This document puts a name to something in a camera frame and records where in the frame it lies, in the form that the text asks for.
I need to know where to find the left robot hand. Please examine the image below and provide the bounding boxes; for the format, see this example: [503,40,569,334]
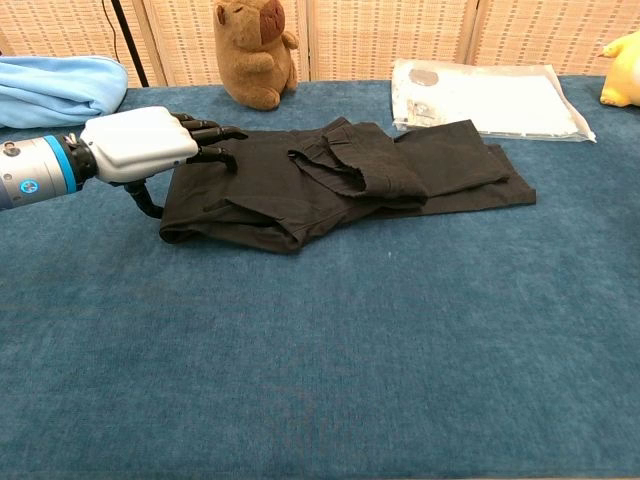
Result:
[74,105,249,220]

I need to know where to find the black trousers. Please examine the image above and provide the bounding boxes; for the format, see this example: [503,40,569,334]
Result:
[158,117,538,255]

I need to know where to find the black tripod stand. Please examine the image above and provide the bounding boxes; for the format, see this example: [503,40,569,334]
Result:
[110,0,150,87]

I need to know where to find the light blue folded fleece cloth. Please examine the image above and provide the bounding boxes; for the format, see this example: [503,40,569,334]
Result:
[0,54,130,130]

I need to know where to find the brown capybara plush toy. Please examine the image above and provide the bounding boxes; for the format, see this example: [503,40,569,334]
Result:
[213,0,300,111]

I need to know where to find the bamboo folding screen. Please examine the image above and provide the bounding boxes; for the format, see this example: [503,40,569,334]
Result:
[0,0,640,86]

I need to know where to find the blue carpet table cover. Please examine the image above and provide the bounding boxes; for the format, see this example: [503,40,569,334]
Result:
[0,74,640,480]

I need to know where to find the clear bag with white garment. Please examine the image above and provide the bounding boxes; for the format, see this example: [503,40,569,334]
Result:
[390,58,598,145]

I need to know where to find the yellow dinosaur plush toy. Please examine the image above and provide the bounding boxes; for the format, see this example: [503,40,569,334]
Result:
[598,33,640,107]

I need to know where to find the thin black hanging cable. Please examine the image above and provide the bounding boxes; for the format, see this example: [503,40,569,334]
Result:
[101,0,119,62]

